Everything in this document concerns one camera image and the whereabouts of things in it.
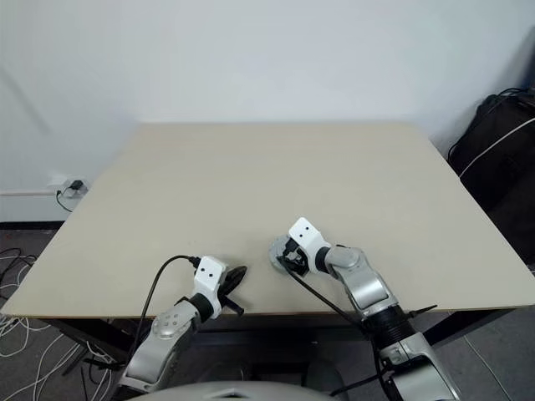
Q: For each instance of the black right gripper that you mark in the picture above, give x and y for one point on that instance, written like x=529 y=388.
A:
x=300 y=261

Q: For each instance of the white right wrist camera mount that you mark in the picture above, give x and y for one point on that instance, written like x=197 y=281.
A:
x=307 y=234

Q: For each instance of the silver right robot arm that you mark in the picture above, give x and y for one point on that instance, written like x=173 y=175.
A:
x=363 y=284

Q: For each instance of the silver round motor lid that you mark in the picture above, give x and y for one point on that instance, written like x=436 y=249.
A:
x=279 y=243

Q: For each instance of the white wall power strip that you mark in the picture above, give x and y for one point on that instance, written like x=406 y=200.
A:
x=58 y=179

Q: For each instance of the motor housing with copper windings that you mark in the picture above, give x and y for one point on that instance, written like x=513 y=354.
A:
x=272 y=262

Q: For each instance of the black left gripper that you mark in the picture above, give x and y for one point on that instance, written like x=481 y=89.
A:
x=229 y=298

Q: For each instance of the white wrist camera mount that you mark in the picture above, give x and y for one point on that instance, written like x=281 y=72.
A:
x=307 y=234
x=209 y=273

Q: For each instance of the grey robot torso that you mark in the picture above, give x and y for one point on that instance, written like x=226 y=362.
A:
x=234 y=386

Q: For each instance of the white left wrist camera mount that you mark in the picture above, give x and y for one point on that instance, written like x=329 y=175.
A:
x=209 y=273

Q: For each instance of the black fabric bag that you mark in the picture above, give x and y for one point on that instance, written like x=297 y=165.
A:
x=501 y=179

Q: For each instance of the black power adapter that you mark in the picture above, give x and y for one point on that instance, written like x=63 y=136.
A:
x=75 y=185

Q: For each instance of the black table frame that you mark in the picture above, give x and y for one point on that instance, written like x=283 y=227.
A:
x=96 y=340

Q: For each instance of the black floor stand legs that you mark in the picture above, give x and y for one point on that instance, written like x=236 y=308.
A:
x=100 y=362

